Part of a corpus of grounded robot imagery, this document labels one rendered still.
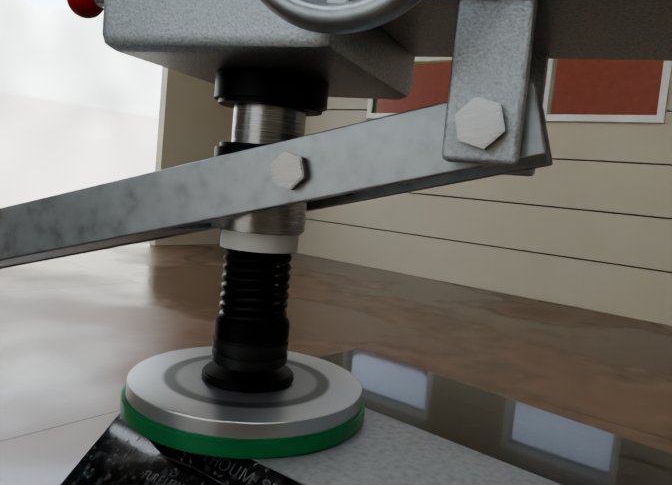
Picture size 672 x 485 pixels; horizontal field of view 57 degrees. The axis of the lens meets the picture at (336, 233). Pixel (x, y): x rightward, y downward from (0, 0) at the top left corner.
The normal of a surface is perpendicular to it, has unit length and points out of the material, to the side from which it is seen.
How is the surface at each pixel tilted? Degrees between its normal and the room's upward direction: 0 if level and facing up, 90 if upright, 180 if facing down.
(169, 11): 90
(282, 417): 0
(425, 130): 90
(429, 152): 90
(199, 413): 0
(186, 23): 90
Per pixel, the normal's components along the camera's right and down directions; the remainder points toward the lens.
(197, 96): 0.78, 0.12
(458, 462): 0.10, -0.99
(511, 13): -0.36, 0.04
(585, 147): -0.62, 0.00
